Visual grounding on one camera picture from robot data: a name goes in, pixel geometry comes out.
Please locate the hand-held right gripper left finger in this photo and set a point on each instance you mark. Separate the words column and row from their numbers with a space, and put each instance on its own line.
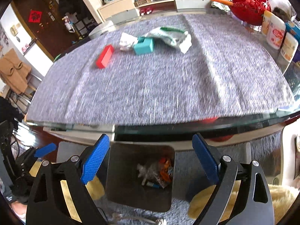
column 95, row 160

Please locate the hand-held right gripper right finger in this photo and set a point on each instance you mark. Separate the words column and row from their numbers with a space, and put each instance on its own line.
column 207, row 161

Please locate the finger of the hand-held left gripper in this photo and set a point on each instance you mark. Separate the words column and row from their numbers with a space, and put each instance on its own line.
column 45, row 150

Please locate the dark grey trash bin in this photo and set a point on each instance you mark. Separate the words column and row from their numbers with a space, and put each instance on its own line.
column 121, row 180

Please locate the orange wrapper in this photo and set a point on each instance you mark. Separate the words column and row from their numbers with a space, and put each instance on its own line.
column 165, row 163

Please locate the red and gold candy wrapper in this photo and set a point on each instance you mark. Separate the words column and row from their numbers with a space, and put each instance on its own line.
column 166, row 175

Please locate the white plastic wad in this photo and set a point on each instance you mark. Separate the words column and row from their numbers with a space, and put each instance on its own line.
column 143, row 171

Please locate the blue and white tube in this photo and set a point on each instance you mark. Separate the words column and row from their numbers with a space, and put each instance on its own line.
column 153, row 185

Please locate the red box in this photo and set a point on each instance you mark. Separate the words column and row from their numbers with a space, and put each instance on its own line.
column 105, row 56

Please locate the white paper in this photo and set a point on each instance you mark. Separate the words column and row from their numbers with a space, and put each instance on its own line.
column 126, row 41

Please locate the teal box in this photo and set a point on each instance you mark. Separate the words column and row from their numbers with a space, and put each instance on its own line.
column 144, row 46

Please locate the green and white plastic bag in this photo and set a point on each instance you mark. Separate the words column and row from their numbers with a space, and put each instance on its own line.
column 173, row 36

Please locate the person's left hand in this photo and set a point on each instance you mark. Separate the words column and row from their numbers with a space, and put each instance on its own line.
column 20, row 211

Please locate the grey fluffy rug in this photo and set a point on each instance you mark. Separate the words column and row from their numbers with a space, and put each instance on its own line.
column 187, row 164

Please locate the yellow fluffy cloth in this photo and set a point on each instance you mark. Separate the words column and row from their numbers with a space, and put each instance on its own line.
column 96, row 189
column 279, row 199

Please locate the beige coat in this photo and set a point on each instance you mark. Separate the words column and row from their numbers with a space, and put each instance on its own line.
column 14, row 72

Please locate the grey woven table mat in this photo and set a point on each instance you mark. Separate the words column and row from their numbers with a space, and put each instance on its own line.
column 152, row 86

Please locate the white board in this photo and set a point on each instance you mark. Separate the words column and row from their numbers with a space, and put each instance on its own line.
column 37, row 54

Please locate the brown door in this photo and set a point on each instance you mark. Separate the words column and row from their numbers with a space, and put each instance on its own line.
column 46, row 35

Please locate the child's scooter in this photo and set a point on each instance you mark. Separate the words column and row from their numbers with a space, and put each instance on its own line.
column 68, row 24

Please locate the red diamond door sticker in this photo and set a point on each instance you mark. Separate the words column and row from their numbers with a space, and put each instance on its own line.
column 35, row 16

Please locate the white bottle with yellow label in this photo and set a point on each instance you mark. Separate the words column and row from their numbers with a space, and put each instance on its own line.
column 289, row 48

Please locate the white bottle with red label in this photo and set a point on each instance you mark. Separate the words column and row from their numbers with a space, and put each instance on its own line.
column 276, row 34

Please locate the white bottle with orange label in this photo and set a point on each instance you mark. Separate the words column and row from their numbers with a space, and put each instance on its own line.
column 266, row 23

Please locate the beige television stand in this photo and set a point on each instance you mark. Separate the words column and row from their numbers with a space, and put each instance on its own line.
column 117, row 7

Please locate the blue tissue pack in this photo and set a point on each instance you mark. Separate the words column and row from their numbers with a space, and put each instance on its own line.
column 294, row 30

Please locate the red slippers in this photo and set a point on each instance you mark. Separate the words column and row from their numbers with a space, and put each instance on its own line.
column 146, row 11

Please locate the red openwork basket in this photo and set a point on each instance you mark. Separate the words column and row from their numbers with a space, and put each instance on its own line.
column 248, row 9

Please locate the floral blanket heap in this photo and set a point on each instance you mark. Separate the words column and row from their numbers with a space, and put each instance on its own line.
column 220, row 2

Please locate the orange carrot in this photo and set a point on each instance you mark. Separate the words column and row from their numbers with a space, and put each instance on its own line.
column 221, row 0

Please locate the beige wall intercom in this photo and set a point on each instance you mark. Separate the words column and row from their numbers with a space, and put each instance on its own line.
column 15, row 30

